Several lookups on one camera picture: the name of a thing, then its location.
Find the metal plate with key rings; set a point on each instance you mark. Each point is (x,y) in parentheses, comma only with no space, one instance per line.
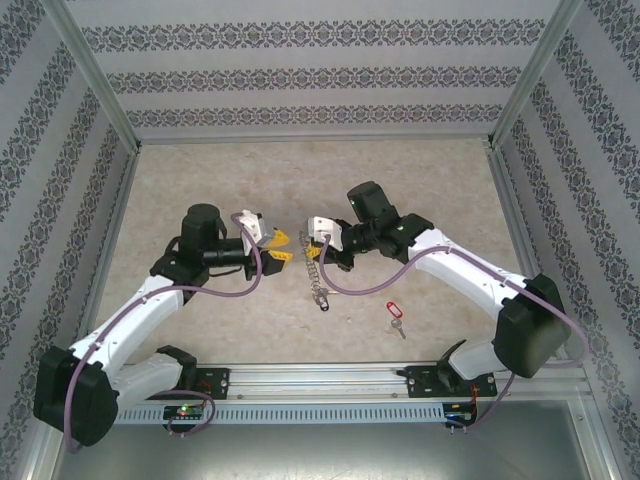
(312,275)

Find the key with black tag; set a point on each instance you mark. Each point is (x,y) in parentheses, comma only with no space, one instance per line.
(324,304)

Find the key with red tag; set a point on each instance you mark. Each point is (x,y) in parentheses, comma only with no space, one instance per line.
(395,310)

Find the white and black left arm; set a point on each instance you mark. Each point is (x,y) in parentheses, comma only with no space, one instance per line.
(150,312)

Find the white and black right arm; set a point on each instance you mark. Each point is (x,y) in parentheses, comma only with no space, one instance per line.
(525,320)

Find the aluminium left side beam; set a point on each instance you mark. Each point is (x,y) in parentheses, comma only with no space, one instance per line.
(116,225)

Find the aluminium beam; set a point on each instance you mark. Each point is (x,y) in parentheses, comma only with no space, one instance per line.
(513,215)
(116,225)

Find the aluminium right side beam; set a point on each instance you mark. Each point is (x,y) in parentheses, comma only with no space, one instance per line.
(513,215)

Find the left controller circuit board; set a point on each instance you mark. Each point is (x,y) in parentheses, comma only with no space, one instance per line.
(185,412)

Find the controller circuit board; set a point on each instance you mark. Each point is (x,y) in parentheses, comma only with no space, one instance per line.
(460,415)
(185,412)

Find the grey metal sheet panel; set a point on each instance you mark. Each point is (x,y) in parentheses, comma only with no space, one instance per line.
(320,455)

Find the right controller circuit board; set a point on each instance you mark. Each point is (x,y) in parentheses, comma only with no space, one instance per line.
(460,415)

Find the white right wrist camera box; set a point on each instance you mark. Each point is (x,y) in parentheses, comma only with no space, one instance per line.
(322,230)

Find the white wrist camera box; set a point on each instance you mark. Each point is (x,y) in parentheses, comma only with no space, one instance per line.
(250,225)
(322,230)

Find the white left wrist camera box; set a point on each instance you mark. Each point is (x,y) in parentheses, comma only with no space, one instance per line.
(250,225)

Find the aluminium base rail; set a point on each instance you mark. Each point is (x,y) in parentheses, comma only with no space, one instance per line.
(315,382)

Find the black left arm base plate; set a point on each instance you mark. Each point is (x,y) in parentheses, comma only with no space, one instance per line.
(215,382)

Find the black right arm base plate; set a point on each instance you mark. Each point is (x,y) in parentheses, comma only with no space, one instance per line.
(425,382)

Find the aluminium left frame post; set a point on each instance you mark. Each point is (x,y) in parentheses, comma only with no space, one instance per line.
(90,75)

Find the aluminium frame post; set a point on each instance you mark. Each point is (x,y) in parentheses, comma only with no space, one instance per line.
(537,75)
(90,75)

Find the aluminium right frame post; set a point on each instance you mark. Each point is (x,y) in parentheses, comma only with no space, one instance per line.
(537,75)

